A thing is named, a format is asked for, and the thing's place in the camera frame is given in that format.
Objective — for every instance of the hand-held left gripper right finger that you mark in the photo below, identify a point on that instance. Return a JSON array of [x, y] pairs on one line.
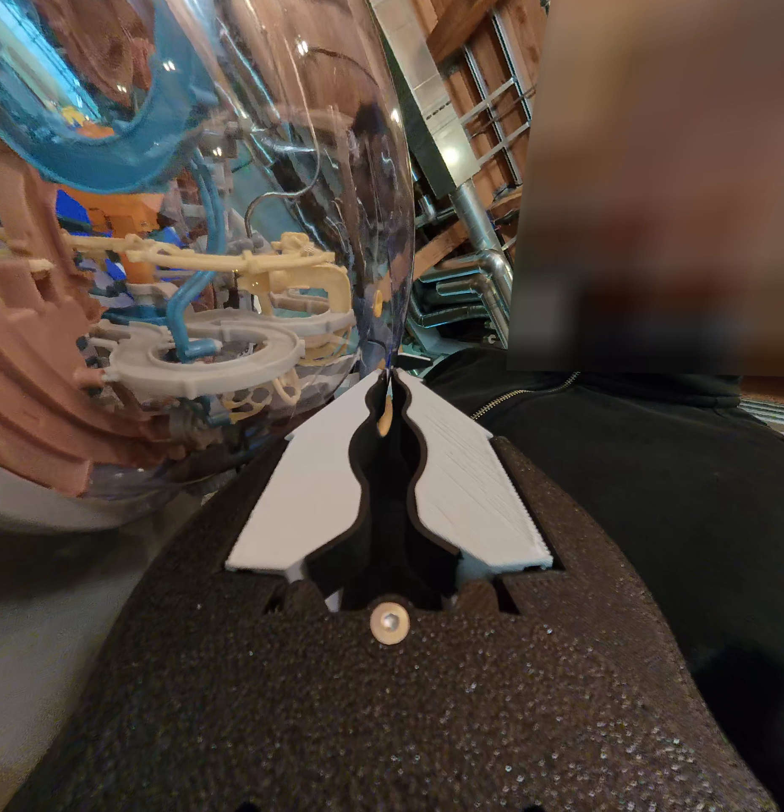
[[474, 501]]

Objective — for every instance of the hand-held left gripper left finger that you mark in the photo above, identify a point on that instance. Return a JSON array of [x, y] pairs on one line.
[[303, 501]]

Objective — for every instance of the grey yellow scissors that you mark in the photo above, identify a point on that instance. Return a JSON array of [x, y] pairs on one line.
[[384, 424]]

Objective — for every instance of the clear plastic maze ball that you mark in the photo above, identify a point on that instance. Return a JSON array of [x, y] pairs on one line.
[[176, 330]]

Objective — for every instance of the silver insulated pipe run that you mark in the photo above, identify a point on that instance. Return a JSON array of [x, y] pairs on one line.
[[487, 266]]

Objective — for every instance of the wooden support post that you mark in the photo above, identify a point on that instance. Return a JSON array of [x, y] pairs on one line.
[[452, 244]]

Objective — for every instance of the metal ceiling frame rack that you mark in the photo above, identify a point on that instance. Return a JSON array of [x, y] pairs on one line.
[[493, 101]]

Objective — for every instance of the rectangular silver air duct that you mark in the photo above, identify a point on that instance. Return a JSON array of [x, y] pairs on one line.
[[424, 82]]

